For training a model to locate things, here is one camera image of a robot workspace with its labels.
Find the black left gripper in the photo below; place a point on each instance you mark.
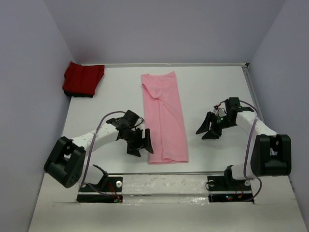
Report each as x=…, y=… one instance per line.
x=133, y=149

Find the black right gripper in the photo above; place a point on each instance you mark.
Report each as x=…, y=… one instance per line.
x=210, y=134

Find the pink t shirt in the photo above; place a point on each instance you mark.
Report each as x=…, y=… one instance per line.
x=164, y=117

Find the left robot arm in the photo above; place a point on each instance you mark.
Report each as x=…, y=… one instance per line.
x=69, y=160

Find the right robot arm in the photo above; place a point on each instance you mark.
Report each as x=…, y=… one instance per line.
x=267, y=152

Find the red folded t shirt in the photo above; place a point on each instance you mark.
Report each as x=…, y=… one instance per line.
x=82, y=80

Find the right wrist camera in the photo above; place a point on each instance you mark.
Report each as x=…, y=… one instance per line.
x=219, y=111

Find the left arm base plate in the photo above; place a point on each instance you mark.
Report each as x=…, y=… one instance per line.
x=110, y=193

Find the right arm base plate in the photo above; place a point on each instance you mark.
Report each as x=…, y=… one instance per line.
x=222, y=191

